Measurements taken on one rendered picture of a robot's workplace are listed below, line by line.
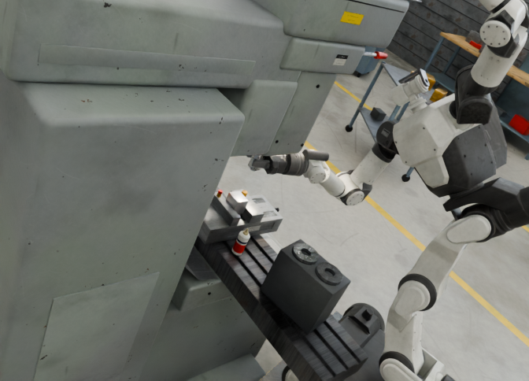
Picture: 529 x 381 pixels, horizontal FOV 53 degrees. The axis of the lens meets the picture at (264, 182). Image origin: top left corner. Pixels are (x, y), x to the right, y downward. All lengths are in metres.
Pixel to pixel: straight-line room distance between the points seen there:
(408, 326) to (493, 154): 0.71
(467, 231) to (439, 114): 0.40
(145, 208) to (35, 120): 0.37
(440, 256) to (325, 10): 0.97
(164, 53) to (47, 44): 0.26
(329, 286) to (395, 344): 0.61
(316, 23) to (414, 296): 1.05
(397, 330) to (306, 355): 0.56
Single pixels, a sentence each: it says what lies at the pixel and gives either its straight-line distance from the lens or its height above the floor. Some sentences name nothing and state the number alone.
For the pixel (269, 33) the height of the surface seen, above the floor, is 1.73.
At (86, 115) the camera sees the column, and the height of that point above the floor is 1.56.
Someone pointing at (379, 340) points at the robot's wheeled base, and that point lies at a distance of 2.49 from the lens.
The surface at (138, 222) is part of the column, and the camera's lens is 1.34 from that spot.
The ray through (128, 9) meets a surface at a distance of 1.15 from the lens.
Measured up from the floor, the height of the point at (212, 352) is 0.35.
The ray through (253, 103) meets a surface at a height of 1.53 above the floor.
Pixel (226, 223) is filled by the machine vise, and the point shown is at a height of 0.99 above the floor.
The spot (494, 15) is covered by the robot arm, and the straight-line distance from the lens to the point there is 1.54.
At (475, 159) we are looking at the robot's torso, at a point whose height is 1.55.
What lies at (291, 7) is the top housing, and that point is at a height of 1.80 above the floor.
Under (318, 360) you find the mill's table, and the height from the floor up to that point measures 0.92.
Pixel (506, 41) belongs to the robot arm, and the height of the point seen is 1.93.
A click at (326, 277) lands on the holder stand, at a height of 1.12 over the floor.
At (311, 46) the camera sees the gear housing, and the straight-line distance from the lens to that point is 1.51.
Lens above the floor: 2.09
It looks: 30 degrees down
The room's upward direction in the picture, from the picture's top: 25 degrees clockwise
